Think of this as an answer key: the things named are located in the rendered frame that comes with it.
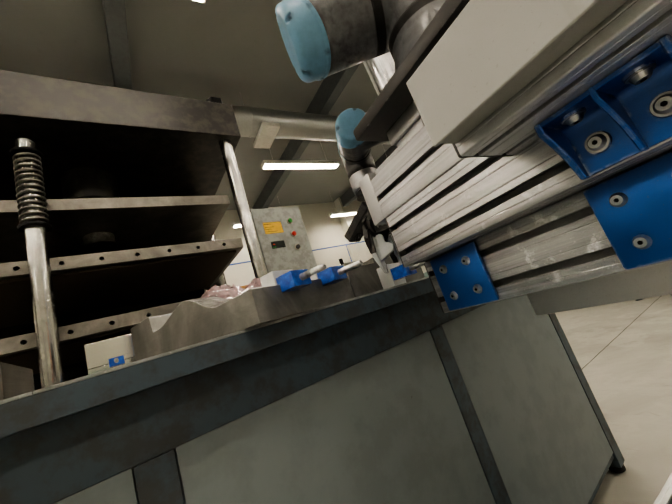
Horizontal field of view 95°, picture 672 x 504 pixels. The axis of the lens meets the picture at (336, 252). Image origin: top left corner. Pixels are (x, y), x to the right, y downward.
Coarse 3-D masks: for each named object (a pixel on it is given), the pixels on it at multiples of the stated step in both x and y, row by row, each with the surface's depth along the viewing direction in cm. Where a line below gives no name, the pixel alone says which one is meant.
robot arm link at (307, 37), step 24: (288, 0) 45; (312, 0) 44; (336, 0) 43; (360, 0) 43; (288, 24) 45; (312, 24) 44; (336, 24) 44; (360, 24) 45; (288, 48) 52; (312, 48) 46; (336, 48) 46; (360, 48) 47; (312, 72) 49; (336, 72) 52
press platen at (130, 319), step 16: (176, 304) 125; (96, 320) 109; (112, 320) 112; (128, 320) 114; (16, 336) 98; (32, 336) 99; (64, 336) 104; (80, 336) 106; (0, 352) 95; (16, 352) 97
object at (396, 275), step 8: (392, 264) 74; (416, 264) 69; (392, 272) 72; (400, 272) 70; (408, 272) 70; (416, 272) 72; (384, 280) 73; (392, 280) 72; (400, 280) 73; (384, 288) 73
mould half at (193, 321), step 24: (264, 288) 50; (312, 288) 58; (336, 288) 64; (192, 312) 58; (216, 312) 54; (240, 312) 49; (264, 312) 48; (288, 312) 51; (144, 336) 72; (168, 336) 65; (192, 336) 59; (216, 336) 54
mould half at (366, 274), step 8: (344, 264) 74; (368, 264) 78; (376, 264) 79; (352, 272) 74; (360, 272) 75; (368, 272) 77; (376, 272) 78; (352, 280) 73; (360, 280) 74; (368, 280) 76; (376, 280) 77; (408, 280) 83; (352, 288) 72; (360, 288) 73; (368, 288) 75; (376, 288) 76
